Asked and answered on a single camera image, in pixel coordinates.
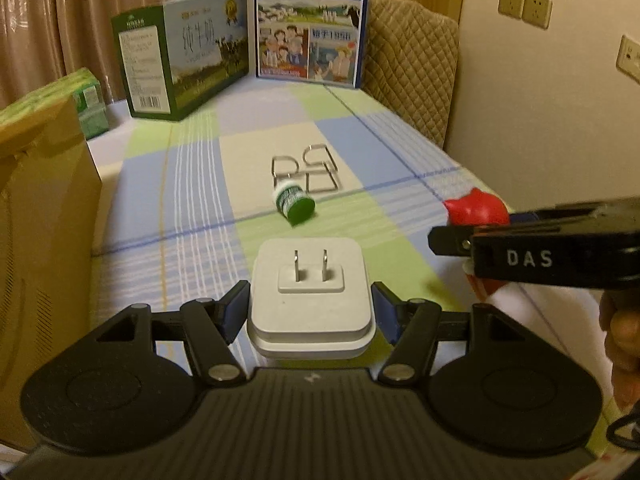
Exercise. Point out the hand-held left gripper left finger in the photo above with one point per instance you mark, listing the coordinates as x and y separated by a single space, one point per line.
236 310

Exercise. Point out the person's right hand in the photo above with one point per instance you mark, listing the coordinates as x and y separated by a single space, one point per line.
625 345

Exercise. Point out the brown cardboard box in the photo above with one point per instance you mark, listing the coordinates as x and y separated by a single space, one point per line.
45 235

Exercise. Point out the red pig toy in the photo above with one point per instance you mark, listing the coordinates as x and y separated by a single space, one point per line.
475 210

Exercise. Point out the beige curtain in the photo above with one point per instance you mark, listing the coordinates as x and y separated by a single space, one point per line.
100 10

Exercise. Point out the beige quilted chair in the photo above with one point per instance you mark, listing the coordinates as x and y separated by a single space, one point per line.
410 70

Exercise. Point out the small green white bottle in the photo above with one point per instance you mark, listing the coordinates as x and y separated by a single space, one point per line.
295 205

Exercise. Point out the green packet pack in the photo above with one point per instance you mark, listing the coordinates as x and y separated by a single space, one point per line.
90 105

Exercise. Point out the wall socket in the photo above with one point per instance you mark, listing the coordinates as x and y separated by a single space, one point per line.
537 7
510 0
630 57

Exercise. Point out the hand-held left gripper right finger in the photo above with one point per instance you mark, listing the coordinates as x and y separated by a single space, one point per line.
384 310

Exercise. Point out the white plug charger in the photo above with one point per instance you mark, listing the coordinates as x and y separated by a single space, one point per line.
310 320

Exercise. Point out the checked table cloth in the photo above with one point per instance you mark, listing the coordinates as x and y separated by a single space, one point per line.
200 210

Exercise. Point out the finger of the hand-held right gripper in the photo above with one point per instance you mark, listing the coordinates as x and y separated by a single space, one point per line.
450 240

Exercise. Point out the green milk carton box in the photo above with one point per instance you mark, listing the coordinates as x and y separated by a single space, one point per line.
200 60

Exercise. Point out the blue milk carton box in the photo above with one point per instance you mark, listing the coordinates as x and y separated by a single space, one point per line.
310 25

